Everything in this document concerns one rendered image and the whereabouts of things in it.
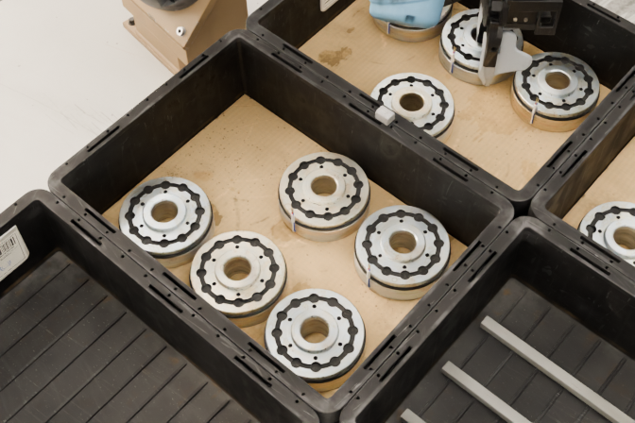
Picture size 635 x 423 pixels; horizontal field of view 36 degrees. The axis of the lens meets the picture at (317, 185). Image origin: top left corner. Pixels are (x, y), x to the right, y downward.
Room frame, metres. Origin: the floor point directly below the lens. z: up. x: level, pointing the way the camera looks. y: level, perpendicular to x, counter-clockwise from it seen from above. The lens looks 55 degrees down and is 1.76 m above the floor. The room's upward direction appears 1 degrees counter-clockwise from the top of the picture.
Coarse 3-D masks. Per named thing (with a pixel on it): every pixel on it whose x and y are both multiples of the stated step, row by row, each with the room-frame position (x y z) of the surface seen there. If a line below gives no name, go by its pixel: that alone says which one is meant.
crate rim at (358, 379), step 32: (192, 64) 0.75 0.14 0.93; (288, 64) 0.76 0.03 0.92; (160, 96) 0.70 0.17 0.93; (128, 128) 0.66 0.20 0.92; (384, 128) 0.65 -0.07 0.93; (64, 192) 0.58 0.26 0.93; (480, 192) 0.57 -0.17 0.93; (96, 224) 0.54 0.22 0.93; (448, 288) 0.46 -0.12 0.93; (224, 320) 0.43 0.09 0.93; (416, 320) 0.42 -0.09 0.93; (256, 352) 0.39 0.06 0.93; (384, 352) 0.39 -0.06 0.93; (288, 384) 0.36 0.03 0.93; (352, 384) 0.36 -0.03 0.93; (320, 416) 0.33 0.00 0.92
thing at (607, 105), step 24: (576, 0) 0.84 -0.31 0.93; (624, 24) 0.80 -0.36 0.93; (288, 48) 0.78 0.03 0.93; (360, 96) 0.70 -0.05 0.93; (600, 120) 0.66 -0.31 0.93; (432, 144) 0.63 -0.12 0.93; (576, 144) 0.62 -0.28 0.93; (480, 168) 0.60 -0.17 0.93; (552, 168) 0.60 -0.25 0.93; (504, 192) 0.57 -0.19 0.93; (528, 192) 0.57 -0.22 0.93
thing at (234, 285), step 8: (224, 256) 0.53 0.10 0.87; (232, 256) 0.53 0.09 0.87; (240, 256) 0.53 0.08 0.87; (248, 256) 0.53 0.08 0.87; (216, 264) 0.52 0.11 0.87; (224, 264) 0.52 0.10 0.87; (256, 264) 0.52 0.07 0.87; (216, 272) 0.51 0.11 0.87; (256, 272) 0.51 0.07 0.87; (224, 280) 0.50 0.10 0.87; (232, 280) 0.50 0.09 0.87; (240, 280) 0.50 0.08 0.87; (248, 280) 0.50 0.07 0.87; (256, 280) 0.51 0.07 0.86; (232, 288) 0.50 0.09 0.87; (240, 288) 0.50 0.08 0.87
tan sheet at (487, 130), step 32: (320, 32) 0.89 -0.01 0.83; (352, 32) 0.89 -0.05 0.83; (352, 64) 0.83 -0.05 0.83; (384, 64) 0.83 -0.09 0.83; (416, 64) 0.83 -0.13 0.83; (480, 96) 0.78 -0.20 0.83; (480, 128) 0.73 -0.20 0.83; (512, 128) 0.73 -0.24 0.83; (480, 160) 0.68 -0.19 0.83; (512, 160) 0.68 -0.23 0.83; (544, 160) 0.68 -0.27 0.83
